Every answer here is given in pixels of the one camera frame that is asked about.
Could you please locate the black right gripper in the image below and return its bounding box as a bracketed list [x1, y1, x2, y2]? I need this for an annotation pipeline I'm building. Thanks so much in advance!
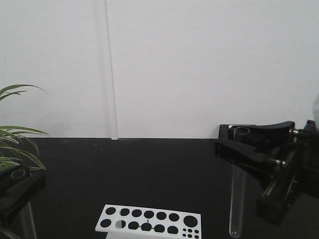
[215, 120, 319, 223]

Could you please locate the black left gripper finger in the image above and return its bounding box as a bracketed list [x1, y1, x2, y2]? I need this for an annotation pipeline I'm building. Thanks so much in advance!
[0, 173, 46, 224]
[0, 166, 30, 192]

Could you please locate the tall clear test tube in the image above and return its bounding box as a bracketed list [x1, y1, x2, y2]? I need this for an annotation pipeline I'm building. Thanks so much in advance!
[228, 126, 251, 238]

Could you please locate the short clear test tube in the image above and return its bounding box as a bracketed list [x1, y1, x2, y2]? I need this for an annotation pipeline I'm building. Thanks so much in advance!
[11, 169, 37, 239]

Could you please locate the green potted spider plant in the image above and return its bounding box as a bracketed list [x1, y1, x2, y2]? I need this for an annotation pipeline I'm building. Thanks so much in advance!
[0, 84, 49, 172]

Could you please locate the white socket on black box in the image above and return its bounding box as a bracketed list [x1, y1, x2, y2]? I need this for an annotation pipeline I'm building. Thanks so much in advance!
[218, 124, 256, 140]

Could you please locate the white test tube rack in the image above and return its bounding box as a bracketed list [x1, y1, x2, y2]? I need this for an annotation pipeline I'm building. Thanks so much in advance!
[95, 204, 202, 239]

